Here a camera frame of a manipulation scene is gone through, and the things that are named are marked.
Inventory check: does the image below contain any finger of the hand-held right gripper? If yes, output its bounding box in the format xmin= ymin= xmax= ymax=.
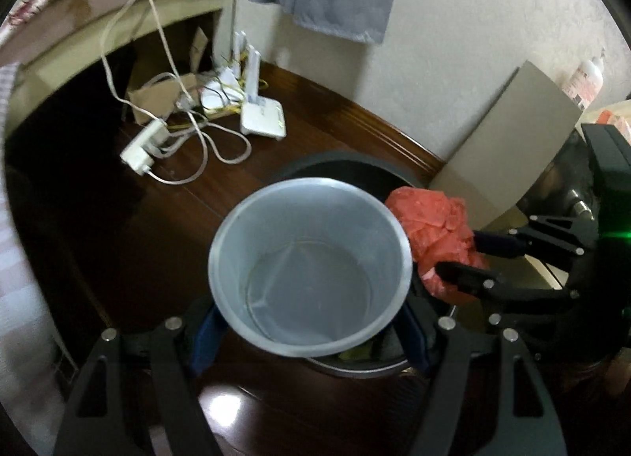
xmin=434 ymin=261 xmax=581 ymax=311
xmin=472 ymin=213 xmax=590 ymax=260

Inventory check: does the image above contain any white router with antennas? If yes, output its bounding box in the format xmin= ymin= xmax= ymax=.
xmin=234 ymin=31 xmax=287 ymax=141

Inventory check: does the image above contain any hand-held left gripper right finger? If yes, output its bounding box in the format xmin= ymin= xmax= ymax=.
xmin=399 ymin=305 xmax=563 ymax=456

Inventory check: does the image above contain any pink checked tablecloth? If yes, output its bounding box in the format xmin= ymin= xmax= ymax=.
xmin=0 ymin=64 xmax=67 ymax=437

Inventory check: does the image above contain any red paper cup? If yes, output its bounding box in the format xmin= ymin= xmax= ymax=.
xmin=207 ymin=179 xmax=414 ymax=357

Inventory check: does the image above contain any dark shiny appliance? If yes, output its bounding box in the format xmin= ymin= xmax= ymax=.
xmin=517 ymin=133 xmax=599 ymax=227

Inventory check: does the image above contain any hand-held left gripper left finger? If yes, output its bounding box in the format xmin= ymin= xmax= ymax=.
xmin=52 ymin=305 xmax=230 ymax=456

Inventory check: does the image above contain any small white network device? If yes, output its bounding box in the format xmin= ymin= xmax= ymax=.
xmin=200 ymin=66 xmax=243 ymax=114

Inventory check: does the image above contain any brown cardboard box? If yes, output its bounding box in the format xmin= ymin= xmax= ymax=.
xmin=125 ymin=27 xmax=210 ymax=124

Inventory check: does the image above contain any orange-red plastic bag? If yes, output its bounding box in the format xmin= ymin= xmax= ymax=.
xmin=385 ymin=186 xmax=489 ymax=311

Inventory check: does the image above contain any black trash bin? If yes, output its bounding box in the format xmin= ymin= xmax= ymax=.
xmin=269 ymin=150 xmax=457 ymax=380

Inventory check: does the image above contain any pink-white packet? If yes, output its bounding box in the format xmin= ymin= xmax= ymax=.
xmin=594 ymin=100 xmax=631 ymax=138

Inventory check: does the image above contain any yellow network cable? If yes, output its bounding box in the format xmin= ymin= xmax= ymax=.
xmin=165 ymin=49 xmax=247 ymax=134

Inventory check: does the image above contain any pink-white pump bottle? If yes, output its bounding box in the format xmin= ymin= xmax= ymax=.
xmin=562 ymin=48 xmax=606 ymax=112

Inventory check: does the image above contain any grey cardboard sheet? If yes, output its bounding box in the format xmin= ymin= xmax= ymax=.
xmin=428 ymin=60 xmax=586 ymax=226

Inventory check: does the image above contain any thin white charging cable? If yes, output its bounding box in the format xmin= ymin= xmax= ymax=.
xmin=100 ymin=0 xmax=183 ymax=121

